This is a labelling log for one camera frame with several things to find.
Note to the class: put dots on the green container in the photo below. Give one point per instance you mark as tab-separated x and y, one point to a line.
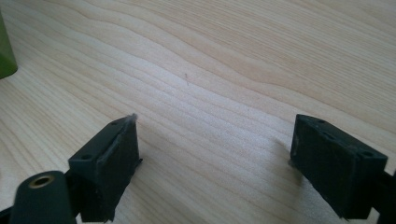
6	53

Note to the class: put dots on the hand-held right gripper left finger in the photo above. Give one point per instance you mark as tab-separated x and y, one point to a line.
106	165

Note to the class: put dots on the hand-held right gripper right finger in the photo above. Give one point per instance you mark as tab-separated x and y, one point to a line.
336	168

